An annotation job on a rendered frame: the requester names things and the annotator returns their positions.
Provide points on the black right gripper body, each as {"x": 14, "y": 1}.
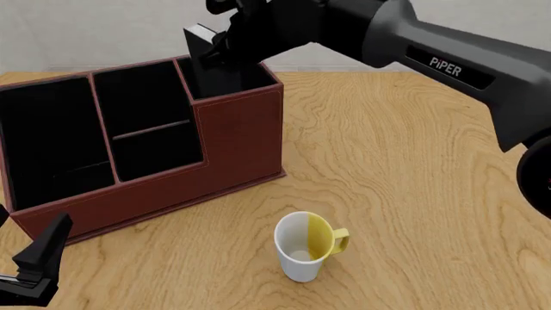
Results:
{"x": 249, "y": 29}

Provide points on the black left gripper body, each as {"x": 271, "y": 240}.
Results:
{"x": 26, "y": 290}

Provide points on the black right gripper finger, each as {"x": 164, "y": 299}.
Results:
{"x": 214, "y": 51}

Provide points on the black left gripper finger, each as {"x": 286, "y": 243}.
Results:
{"x": 45, "y": 248}
{"x": 2, "y": 215}

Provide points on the black book with white pages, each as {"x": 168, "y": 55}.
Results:
{"x": 199, "y": 43}

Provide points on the grey and black right robot arm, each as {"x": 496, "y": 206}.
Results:
{"x": 452, "y": 64}

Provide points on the red-brown desk caddy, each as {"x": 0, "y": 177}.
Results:
{"x": 241, "y": 135}

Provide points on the white and yellow mug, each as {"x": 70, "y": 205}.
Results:
{"x": 297, "y": 264}

